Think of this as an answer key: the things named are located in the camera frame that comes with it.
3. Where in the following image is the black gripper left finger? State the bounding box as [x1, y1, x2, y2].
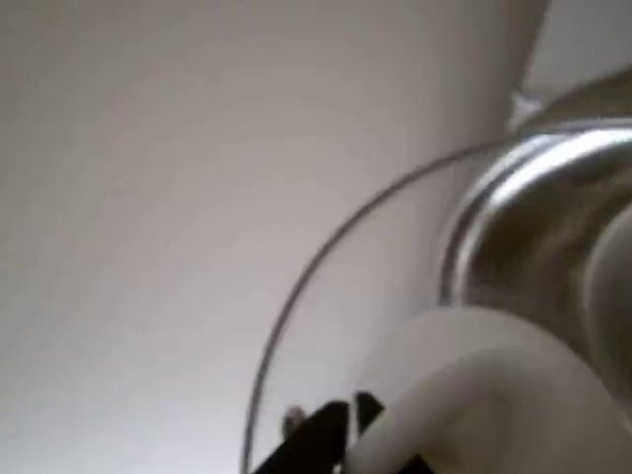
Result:
[255, 399, 350, 474]

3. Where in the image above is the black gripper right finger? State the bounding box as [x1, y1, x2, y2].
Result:
[354, 391, 387, 436]

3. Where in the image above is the glass lid with white knob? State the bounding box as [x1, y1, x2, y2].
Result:
[239, 68, 632, 474]

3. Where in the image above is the white electric rice cooker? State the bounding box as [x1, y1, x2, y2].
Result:
[436, 116, 632, 307]

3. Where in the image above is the stainless steel inner pot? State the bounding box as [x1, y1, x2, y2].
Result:
[463, 157, 632, 302]

